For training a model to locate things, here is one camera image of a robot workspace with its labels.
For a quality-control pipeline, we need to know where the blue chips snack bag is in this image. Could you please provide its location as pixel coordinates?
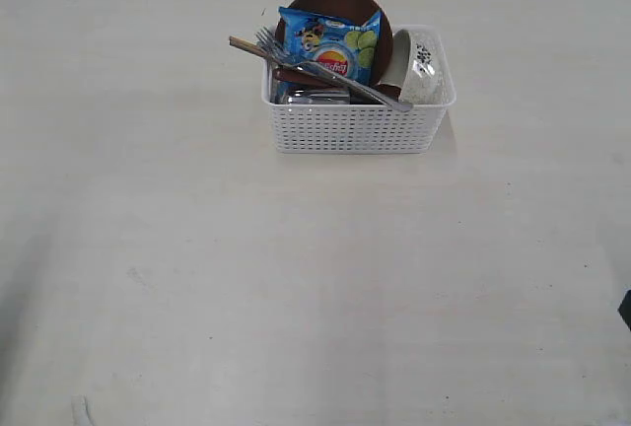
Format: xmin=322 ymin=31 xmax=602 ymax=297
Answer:
xmin=278 ymin=7 xmax=382 ymax=85

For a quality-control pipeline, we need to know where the silver metal fork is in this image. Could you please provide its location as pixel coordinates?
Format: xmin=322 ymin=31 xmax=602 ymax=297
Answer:
xmin=255 ymin=28 xmax=414 ymax=112

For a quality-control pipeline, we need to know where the white perforated plastic basket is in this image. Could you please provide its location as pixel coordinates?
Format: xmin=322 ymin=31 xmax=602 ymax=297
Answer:
xmin=261 ymin=25 xmax=456 ymax=154

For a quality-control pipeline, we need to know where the clear faceted glass cup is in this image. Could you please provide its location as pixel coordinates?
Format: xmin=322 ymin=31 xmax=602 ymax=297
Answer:
xmin=276 ymin=88 xmax=351 ymax=106

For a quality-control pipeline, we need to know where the brown wooden spoon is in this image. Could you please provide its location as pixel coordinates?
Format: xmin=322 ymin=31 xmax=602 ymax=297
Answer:
xmin=272 ymin=67 xmax=401 ymax=100

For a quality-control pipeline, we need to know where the white patterned ceramic bowl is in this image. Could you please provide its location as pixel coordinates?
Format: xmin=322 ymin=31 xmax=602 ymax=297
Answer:
xmin=380 ymin=28 xmax=441 ymax=105

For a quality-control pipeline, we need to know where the brown wooden chopstick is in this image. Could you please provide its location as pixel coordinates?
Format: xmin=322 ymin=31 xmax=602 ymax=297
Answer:
xmin=229 ymin=36 xmax=268 ymax=59

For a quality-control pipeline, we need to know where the brown round wooden plate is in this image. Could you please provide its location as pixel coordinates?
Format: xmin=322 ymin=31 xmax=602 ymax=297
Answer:
xmin=275 ymin=0 xmax=393 ymax=85

